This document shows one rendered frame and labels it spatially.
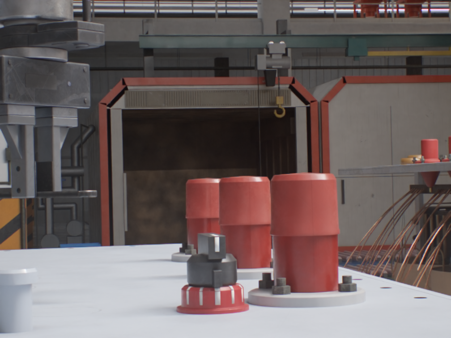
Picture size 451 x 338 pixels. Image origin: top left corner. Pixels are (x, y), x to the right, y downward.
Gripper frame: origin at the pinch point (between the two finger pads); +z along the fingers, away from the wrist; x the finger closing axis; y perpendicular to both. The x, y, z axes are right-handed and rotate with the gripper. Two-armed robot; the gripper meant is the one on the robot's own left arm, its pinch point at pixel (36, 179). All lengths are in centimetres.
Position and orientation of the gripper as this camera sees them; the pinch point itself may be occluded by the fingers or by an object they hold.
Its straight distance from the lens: 123.7
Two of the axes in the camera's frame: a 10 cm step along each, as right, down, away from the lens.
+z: 0.2, 10.0, -0.1
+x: -6.0, 0.0, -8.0
